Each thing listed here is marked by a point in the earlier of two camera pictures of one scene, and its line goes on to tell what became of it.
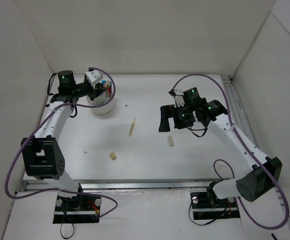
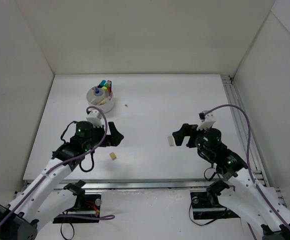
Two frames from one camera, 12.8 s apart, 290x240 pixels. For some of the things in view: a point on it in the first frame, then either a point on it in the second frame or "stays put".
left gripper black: x=98 y=90 -> x=107 y=137
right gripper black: x=176 y=118 -> x=191 y=136
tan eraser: x=113 y=156 stays put
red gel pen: x=109 y=89 stays put
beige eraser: x=170 y=140 stays put
